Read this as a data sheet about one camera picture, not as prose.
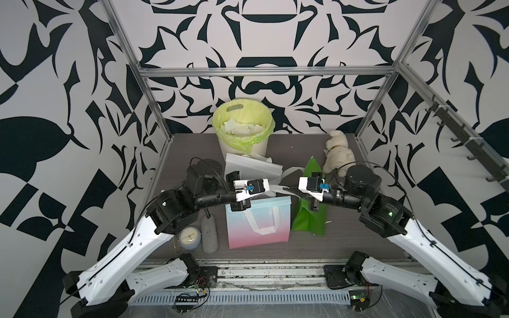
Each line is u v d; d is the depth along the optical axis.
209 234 0.82
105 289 0.37
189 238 0.80
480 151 0.55
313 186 0.44
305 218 0.81
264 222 0.72
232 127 0.99
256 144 0.83
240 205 0.49
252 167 0.77
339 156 0.98
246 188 0.45
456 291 0.40
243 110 0.99
